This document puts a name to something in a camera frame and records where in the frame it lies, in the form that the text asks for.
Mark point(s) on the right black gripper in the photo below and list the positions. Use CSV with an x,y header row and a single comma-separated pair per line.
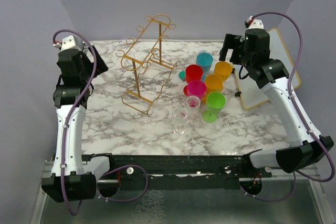
x,y
231,41

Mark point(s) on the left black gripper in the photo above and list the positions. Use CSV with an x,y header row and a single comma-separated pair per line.
x,y
101,67

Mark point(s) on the orange wine glass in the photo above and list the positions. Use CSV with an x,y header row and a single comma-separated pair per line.
x,y
223,69
213,83

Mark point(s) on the blue wine glass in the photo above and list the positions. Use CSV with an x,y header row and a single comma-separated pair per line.
x,y
205,61

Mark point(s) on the gold wire glass rack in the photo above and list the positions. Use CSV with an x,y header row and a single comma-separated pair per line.
x,y
139,66

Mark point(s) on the red wine glass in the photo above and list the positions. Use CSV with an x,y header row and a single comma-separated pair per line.
x,y
193,72

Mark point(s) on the pink wine glass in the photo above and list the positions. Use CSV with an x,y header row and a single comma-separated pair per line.
x,y
196,88

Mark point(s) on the green wine glass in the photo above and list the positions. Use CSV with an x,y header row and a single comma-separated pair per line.
x,y
215,102

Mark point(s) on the clear wine glass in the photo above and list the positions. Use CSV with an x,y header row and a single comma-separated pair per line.
x,y
180,116
193,105

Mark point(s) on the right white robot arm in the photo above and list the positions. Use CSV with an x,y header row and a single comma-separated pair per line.
x,y
307,145

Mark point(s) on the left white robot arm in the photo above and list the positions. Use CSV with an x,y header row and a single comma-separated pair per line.
x,y
71,178

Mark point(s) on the blue white round jar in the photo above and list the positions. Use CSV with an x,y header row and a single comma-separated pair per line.
x,y
202,51

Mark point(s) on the green grey eraser block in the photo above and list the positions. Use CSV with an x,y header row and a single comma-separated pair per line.
x,y
182,75

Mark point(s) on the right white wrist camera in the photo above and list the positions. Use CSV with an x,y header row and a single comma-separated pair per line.
x,y
253,23

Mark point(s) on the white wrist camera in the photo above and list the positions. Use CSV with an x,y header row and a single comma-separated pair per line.
x,y
253,23
70,42

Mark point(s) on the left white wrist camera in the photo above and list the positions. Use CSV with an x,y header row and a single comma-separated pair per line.
x,y
70,42

